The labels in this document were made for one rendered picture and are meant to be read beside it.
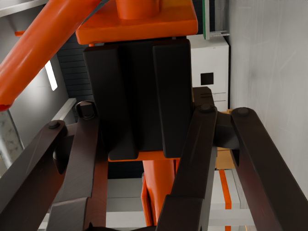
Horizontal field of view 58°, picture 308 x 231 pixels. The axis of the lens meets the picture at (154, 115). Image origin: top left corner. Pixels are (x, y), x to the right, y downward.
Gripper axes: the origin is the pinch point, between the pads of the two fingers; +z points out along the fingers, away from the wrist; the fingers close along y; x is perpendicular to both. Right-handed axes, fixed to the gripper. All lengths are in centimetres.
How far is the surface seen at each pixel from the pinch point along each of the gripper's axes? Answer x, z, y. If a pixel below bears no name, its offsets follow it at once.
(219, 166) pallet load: -485, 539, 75
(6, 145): -294, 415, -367
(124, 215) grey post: -238, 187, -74
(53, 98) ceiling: -425, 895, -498
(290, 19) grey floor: -74, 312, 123
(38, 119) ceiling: -433, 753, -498
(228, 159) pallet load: -463, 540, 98
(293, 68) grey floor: -122, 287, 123
